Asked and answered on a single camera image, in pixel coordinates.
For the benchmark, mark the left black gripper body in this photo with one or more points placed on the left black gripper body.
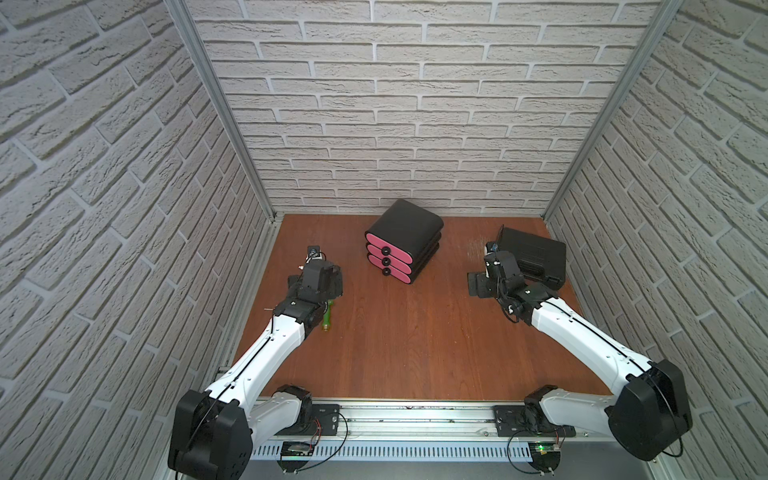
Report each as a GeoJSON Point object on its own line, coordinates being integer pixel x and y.
{"type": "Point", "coordinates": [327, 298]}

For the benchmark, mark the black pink drawer cabinet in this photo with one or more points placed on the black pink drawer cabinet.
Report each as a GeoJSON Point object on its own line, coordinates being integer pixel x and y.
{"type": "Point", "coordinates": [403, 240]}

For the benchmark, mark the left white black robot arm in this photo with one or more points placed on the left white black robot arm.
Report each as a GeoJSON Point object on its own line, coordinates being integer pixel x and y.
{"type": "Point", "coordinates": [216, 430]}

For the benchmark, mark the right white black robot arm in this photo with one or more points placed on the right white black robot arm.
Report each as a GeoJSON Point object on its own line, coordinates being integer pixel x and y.
{"type": "Point", "coordinates": [647, 409]}

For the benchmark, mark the black plastic tool case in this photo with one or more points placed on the black plastic tool case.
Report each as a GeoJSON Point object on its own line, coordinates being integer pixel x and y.
{"type": "Point", "coordinates": [540, 259]}

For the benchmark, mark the green toy drill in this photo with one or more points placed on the green toy drill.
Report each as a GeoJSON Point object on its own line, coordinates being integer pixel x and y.
{"type": "Point", "coordinates": [326, 320]}

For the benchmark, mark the left controller box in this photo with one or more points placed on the left controller box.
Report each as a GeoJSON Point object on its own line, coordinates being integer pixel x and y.
{"type": "Point", "coordinates": [294, 456]}

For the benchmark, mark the controller box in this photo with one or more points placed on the controller box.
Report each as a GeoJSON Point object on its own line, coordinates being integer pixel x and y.
{"type": "Point", "coordinates": [545, 457]}
{"type": "Point", "coordinates": [294, 456]}

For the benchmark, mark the right controller box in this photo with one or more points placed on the right controller box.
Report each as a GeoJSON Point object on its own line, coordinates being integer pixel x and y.
{"type": "Point", "coordinates": [545, 457]}

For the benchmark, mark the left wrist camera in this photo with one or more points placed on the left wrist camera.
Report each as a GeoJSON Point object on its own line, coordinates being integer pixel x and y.
{"type": "Point", "coordinates": [314, 252]}

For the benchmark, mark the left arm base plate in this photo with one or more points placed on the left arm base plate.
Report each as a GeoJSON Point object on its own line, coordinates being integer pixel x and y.
{"type": "Point", "coordinates": [323, 419]}

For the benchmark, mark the aluminium front rail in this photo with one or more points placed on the aluminium front rail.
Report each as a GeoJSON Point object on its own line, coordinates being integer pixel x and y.
{"type": "Point", "coordinates": [381, 420]}

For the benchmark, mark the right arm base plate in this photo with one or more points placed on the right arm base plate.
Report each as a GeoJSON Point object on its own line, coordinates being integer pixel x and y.
{"type": "Point", "coordinates": [521, 419]}

